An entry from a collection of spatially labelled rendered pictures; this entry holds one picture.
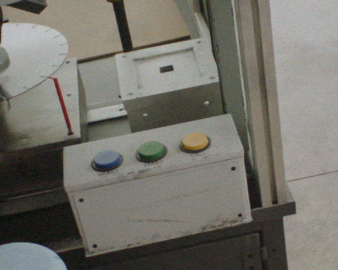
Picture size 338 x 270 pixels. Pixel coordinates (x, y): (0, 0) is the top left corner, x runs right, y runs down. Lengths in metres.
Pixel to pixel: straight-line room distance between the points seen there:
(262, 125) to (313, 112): 1.71
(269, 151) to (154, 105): 0.24
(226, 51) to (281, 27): 2.30
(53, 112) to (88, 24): 0.59
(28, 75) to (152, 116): 0.23
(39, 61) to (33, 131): 0.13
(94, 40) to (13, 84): 0.58
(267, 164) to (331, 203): 1.22
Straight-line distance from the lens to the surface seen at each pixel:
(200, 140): 1.16
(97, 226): 1.21
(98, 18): 2.01
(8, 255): 0.94
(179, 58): 1.43
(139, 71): 1.41
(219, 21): 1.20
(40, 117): 1.44
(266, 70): 1.13
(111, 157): 1.17
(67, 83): 1.52
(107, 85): 1.70
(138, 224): 1.21
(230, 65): 1.23
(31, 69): 1.39
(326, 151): 2.66
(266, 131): 1.19
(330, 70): 3.14
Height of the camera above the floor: 1.56
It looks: 36 degrees down
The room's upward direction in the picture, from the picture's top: 9 degrees counter-clockwise
